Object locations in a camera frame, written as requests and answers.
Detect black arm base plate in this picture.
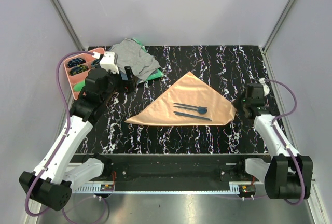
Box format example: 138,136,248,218
67,152,267,192

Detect blue grey folded cloth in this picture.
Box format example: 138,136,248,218
118,66,161,84

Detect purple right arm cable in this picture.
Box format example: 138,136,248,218
215,79,308,205

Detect green item in tray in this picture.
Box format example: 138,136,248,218
72,80,86,93

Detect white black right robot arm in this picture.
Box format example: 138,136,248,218
232,78,313,205

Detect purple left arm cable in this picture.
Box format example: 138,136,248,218
24,51,100,216

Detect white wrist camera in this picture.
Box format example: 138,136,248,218
99,52,119,74
259,78,270,97

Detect pink compartment tray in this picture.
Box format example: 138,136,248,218
63,47,121,100

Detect white slotted cable duct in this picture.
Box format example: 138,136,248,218
74,182,256,194

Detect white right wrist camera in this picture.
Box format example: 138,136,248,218
259,78,270,97

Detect peach satin napkin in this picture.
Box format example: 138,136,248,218
125,72,236,126

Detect aluminium frame post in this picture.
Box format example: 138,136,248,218
262,0,296,52
50,0,85,50

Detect blue plastic spoon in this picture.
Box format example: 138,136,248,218
173,103,208,115

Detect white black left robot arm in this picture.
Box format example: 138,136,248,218
19,66,138,211

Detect dark patterned socks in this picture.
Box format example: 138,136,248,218
67,57,88,76

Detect left aluminium frame post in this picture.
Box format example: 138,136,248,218
50,0,85,50

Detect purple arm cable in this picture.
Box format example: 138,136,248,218
215,79,308,205
24,51,100,216

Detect aluminium frame rail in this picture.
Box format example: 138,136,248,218
62,162,317,184

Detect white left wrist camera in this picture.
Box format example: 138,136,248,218
99,52,119,74

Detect right aluminium frame post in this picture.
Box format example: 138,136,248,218
262,0,296,52

